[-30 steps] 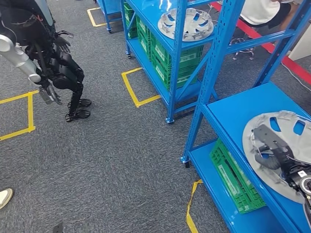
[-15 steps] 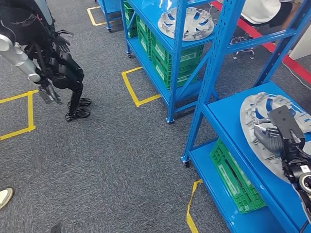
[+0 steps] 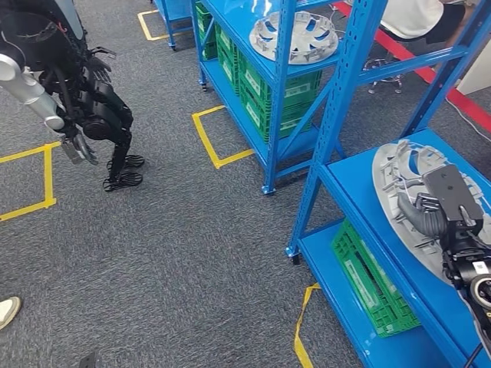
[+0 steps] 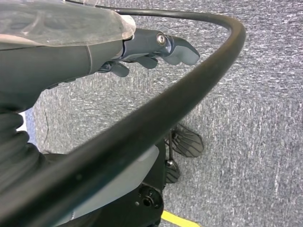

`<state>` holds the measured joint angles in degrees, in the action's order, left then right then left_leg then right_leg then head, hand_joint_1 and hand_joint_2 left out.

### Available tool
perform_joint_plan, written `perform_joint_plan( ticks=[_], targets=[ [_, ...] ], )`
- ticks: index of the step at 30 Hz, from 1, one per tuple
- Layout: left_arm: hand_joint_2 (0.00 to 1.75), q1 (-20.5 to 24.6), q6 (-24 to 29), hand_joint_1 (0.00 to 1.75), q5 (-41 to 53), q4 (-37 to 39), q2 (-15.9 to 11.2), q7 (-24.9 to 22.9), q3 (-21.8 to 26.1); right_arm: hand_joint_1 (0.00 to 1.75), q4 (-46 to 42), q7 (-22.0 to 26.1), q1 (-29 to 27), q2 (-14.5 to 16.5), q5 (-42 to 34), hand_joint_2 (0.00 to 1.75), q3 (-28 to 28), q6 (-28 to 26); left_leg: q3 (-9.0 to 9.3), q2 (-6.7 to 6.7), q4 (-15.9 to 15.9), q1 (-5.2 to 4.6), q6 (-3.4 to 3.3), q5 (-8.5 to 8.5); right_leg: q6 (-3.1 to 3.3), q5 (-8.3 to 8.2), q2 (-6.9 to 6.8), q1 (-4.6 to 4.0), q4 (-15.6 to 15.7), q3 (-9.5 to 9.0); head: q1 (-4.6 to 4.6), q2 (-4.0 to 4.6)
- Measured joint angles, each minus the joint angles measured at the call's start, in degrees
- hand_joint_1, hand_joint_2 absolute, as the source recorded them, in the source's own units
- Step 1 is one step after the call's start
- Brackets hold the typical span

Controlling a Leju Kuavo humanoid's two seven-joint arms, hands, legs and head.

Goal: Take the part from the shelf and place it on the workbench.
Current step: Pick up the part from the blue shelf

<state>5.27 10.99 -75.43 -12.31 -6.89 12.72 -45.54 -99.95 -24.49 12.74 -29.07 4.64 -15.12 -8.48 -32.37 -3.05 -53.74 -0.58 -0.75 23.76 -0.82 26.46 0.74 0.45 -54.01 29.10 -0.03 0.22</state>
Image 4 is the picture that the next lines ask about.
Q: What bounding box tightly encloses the yellow floor tape marking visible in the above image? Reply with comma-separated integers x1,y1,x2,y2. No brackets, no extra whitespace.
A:
161,210,203,227

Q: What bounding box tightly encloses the thick black cable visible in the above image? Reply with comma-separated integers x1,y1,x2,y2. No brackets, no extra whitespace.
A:
0,0,246,227

